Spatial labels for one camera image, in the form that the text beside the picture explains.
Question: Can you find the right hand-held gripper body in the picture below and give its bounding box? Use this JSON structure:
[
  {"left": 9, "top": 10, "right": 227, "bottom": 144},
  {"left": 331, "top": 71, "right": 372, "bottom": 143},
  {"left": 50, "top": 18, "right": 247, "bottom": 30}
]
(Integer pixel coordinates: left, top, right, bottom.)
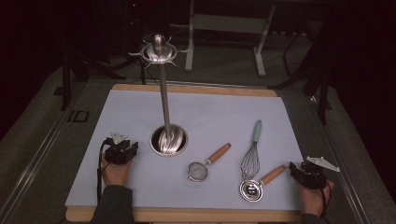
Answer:
[{"left": 297, "top": 155, "right": 341, "bottom": 190}]

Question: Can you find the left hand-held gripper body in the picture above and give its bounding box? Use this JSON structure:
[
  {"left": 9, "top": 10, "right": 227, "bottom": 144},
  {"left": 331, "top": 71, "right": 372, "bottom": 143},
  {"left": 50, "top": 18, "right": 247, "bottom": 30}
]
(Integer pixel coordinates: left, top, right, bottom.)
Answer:
[{"left": 104, "top": 132, "right": 139, "bottom": 165}]

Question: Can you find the steel utensil rack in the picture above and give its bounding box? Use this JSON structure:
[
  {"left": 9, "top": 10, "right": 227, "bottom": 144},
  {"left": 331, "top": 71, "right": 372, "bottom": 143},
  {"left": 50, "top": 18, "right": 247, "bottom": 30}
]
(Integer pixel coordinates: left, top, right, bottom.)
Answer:
[{"left": 128, "top": 33, "right": 190, "bottom": 158}]

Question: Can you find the green handled wire whisk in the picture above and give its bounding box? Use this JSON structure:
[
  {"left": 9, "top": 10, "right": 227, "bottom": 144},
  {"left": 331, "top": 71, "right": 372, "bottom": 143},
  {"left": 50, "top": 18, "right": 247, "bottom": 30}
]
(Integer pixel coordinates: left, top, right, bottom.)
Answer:
[{"left": 239, "top": 119, "right": 263, "bottom": 181}]

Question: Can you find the wooden handled steel ladle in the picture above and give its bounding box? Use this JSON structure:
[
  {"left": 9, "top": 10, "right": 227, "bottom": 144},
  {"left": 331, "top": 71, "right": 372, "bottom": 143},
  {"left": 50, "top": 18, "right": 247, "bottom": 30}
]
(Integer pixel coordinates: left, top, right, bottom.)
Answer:
[{"left": 238, "top": 163, "right": 288, "bottom": 203}]

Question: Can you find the wooden handled mesh strainer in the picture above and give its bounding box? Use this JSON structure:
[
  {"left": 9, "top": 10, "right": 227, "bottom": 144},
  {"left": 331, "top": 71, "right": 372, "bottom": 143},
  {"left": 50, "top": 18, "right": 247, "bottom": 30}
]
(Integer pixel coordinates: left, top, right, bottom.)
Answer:
[{"left": 187, "top": 142, "right": 233, "bottom": 183}]

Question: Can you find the person's left hand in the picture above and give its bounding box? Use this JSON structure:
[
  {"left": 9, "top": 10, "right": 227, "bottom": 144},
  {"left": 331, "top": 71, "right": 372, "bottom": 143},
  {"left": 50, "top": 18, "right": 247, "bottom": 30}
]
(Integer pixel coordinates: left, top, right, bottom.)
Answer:
[{"left": 100, "top": 154, "right": 134, "bottom": 189}]

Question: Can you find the person's right hand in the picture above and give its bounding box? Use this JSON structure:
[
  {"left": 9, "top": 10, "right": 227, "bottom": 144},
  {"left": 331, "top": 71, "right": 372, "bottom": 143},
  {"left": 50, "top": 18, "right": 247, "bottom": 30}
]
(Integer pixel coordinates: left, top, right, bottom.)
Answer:
[{"left": 297, "top": 179, "right": 336, "bottom": 217}]

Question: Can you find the black tripod stand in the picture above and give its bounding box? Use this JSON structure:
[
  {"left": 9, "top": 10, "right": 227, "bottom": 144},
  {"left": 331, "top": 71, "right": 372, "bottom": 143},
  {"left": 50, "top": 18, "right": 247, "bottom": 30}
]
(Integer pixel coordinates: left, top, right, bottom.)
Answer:
[
  {"left": 60, "top": 46, "right": 127, "bottom": 112},
  {"left": 268, "top": 18, "right": 333, "bottom": 126}
]

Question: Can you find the pale blue table mat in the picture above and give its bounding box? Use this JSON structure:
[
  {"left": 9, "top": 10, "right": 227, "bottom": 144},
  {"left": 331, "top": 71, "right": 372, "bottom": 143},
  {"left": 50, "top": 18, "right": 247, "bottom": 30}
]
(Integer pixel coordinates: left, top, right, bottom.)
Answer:
[{"left": 64, "top": 89, "right": 304, "bottom": 212}]

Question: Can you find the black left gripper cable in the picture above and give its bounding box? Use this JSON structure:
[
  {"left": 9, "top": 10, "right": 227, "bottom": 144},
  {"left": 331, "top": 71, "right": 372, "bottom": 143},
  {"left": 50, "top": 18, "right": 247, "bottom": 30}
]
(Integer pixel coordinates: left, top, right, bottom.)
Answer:
[{"left": 95, "top": 137, "right": 112, "bottom": 203}]

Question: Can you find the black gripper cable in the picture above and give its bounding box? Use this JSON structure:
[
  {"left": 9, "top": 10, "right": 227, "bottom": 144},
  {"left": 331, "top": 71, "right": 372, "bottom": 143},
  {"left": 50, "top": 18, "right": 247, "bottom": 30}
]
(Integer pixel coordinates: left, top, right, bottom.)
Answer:
[
  {"left": 319, "top": 182, "right": 333, "bottom": 219},
  {"left": 95, "top": 137, "right": 112, "bottom": 203}
]

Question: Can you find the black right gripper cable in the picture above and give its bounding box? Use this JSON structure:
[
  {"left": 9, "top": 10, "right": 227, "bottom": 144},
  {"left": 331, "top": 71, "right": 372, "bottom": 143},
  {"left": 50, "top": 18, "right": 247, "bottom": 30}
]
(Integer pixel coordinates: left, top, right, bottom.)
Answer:
[{"left": 319, "top": 182, "right": 333, "bottom": 219}]

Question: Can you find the metal floor rail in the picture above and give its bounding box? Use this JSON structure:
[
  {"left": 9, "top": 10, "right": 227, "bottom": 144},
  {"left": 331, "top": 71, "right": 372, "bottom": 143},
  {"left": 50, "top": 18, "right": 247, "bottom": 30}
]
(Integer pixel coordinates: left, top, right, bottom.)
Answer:
[
  {"left": 0, "top": 83, "right": 92, "bottom": 224},
  {"left": 307, "top": 95, "right": 372, "bottom": 224}
]

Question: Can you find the white metal stand frame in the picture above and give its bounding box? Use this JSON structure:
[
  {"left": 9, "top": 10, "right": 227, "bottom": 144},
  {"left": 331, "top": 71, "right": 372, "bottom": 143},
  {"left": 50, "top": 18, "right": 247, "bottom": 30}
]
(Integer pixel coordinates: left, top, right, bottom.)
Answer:
[{"left": 170, "top": 0, "right": 277, "bottom": 78}]

